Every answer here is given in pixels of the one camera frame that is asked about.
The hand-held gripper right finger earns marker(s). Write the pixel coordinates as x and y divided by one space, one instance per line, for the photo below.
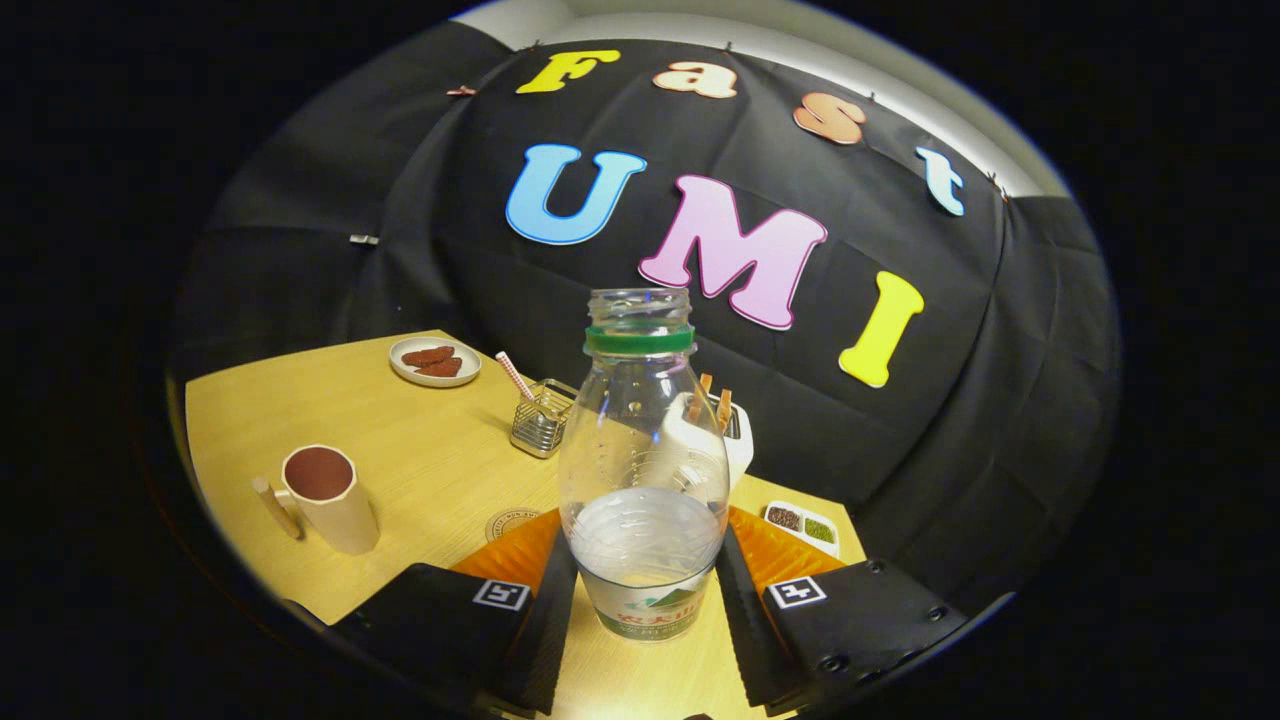
745 640

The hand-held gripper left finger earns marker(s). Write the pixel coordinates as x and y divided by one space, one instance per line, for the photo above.
545 640

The round cork coaster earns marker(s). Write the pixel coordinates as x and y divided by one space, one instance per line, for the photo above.
505 522

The clear plastic juice bottle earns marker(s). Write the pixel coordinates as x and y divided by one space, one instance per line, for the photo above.
640 470

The white divided dish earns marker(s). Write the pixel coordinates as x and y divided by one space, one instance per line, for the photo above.
800 525

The white toaster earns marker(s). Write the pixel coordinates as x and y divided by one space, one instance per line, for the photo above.
739 452

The wooden table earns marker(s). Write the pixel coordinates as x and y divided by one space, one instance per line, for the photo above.
430 460

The toast slice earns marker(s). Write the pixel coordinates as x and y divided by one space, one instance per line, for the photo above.
724 405
704 385

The striped straw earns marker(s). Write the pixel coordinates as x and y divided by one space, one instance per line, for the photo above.
514 375

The brown food piece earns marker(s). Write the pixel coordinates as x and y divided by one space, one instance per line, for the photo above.
442 368
427 355

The small round white plate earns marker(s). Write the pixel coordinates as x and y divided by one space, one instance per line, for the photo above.
405 372

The black backdrop cloth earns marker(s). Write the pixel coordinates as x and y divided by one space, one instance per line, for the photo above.
960 420

